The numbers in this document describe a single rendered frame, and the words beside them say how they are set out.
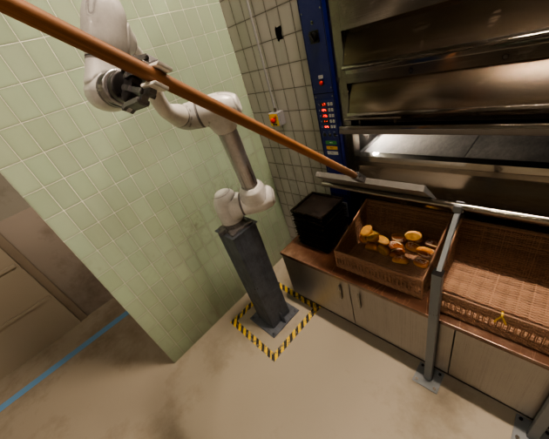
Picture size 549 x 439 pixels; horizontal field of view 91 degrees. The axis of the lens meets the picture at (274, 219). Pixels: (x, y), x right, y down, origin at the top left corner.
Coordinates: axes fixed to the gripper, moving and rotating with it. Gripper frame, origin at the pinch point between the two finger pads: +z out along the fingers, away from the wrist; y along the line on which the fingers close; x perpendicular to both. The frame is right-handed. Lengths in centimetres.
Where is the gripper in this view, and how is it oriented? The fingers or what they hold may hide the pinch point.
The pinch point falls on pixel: (156, 77)
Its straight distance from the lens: 66.6
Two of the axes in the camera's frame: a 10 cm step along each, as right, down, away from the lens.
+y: -2.3, 9.7, 0.8
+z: 7.1, 2.2, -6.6
